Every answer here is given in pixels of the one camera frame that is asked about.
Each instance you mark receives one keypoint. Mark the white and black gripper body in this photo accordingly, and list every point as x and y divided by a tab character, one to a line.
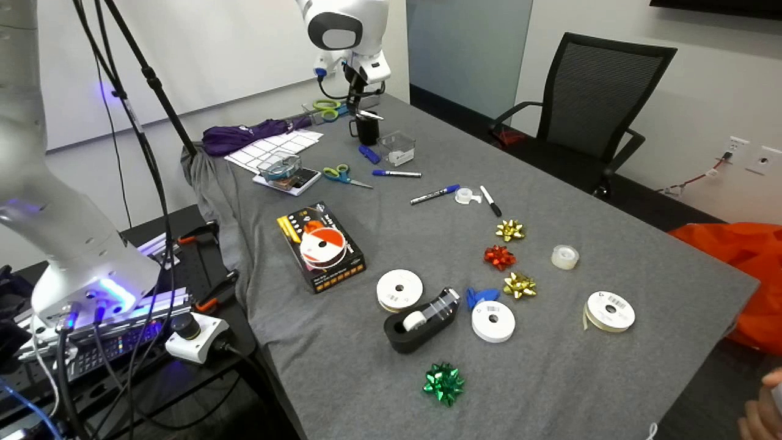
371	66

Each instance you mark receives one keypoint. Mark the robot base controller box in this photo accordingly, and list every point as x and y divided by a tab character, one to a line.
123	334

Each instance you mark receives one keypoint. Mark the bystander bare hand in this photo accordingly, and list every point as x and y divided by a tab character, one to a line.
764	411

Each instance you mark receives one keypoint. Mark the white marker in cup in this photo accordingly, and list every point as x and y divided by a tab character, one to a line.
370	115

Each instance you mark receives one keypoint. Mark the black cup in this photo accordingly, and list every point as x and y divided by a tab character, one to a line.
364	134

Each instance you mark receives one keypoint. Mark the small clear plastic box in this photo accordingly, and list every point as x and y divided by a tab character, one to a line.
398	151

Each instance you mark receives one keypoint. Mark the white label sheets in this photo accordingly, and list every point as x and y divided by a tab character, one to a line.
270	147

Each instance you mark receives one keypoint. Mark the black card with white border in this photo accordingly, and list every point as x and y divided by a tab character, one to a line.
304	181

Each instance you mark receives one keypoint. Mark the clear plastic spool box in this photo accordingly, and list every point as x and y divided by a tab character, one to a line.
282	167

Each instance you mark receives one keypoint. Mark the teal ribbon spool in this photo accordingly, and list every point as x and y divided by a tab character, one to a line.
279	170

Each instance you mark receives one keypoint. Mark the frosted glass panel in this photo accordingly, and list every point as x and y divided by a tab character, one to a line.
480	49

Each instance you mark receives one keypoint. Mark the purple cloth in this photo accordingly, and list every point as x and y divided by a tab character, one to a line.
244	136

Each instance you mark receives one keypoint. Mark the whiteboard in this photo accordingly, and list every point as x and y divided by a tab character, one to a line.
227	65

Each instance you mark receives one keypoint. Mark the orange and white ribbon spool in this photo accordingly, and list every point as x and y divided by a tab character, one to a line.
321	248

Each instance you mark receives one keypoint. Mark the black and white pen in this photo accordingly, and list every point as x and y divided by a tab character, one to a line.
491	202

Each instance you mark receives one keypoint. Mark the black ribbon package box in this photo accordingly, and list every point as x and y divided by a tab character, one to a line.
330	278

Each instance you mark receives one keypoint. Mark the black tripod stand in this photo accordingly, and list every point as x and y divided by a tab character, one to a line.
154	82

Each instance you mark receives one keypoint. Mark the gold gift bow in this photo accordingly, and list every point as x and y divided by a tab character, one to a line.
512	230
519	286

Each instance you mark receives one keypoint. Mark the red gift bow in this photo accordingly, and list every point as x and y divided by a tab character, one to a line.
499	257

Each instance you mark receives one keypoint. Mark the black mesh office chair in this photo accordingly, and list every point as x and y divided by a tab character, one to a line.
595	90

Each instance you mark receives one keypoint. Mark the black tape dispenser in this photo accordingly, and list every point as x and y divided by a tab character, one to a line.
406	335

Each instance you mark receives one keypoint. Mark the small white cap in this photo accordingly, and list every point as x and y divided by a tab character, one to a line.
566	257

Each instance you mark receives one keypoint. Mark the white power adapter with plug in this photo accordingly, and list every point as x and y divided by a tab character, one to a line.
195	339

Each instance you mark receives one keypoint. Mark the green gift bow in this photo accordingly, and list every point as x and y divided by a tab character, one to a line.
442	384

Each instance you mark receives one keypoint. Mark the gray tablecloth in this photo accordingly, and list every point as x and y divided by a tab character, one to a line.
528	367

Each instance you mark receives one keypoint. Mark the white spool with gold ribbon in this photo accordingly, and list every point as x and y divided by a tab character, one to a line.
608	311

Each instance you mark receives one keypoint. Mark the orange bag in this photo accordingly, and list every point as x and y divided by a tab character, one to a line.
748	259

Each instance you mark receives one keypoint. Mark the black wall television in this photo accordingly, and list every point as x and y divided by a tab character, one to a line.
716	5

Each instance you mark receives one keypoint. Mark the white wall outlet plate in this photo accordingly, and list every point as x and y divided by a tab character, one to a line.
738	151
767	160

